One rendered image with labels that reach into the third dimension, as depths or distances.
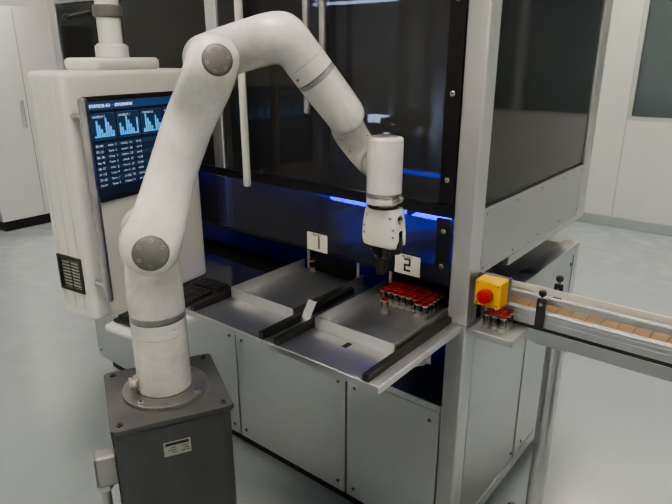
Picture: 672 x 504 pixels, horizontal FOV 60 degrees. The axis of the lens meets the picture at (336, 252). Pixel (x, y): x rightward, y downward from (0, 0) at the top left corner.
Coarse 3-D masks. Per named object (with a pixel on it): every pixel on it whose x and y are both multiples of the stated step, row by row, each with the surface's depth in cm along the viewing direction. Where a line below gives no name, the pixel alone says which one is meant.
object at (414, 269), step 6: (396, 258) 169; (402, 258) 167; (408, 258) 166; (414, 258) 165; (420, 258) 163; (396, 264) 169; (402, 264) 168; (414, 264) 165; (396, 270) 170; (402, 270) 168; (414, 270) 166; (414, 276) 166
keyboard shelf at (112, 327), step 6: (120, 312) 189; (186, 318) 183; (192, 318) 184; (108, 324) 179; (114, 324) 179; (120, 324) 179; (108, 330) 179; (114, 330) 177; (120, 330) 176; (126, 330) 175; (126, 336) 175
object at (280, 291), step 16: (272, 272) 192; (288, 272) 198; (304, 272) 200; (320, 272) 200; (240, 288) 182; (256, 288) 186; (272, 288) 186; (288, 288) 186; (304, 288) 186; (320, 288) 186; (336, 288) 178; (256, 304) 173; (272, 304) 169; (288, 304) 174; (304, 304) 167
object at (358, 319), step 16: (352, 304) 172; (368, 304) 174; (320, 320) 158; (336, 320) 164; (352, 320) 164; (368, 320) 164; (384, 320) 164; (400, 320) 164; (416, 320) 164; (432, 320) 157; (352, 336) 152; (368, 336) 148; (384, 336) 155; (400, 336) 155; (384, 352) 146
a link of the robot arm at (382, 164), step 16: (368, 144) 132; (384, 144) 129; (400, 144) 130; (368, 160) 133; (384, 160) 130; (400, 160) 132; (368, 176) 134; (384, 176) 131; (400, 176) 133; (368, 192) 135; (384, 192) 133; (400, 192) 135
